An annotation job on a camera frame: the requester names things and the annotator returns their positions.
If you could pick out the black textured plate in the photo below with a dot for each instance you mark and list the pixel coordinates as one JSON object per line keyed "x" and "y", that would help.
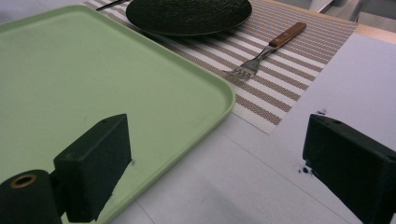
{"x": 186, "y": 14}

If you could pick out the striped woven placemat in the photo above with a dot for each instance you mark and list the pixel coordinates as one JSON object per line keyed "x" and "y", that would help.
{"x": 280, "y": 71}

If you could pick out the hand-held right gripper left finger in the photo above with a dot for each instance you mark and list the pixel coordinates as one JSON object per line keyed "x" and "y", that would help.
{"x": 93, "y": 165}

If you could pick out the thin black utensil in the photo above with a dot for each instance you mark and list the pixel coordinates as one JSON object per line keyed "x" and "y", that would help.
{"x": 110, "y": 4}

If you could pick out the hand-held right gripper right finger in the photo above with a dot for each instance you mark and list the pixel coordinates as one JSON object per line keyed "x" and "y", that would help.
{"x": 351, "y": 165}

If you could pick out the light green plastic tray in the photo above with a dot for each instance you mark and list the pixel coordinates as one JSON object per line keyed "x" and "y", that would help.
{"x": 93, "y": 74}

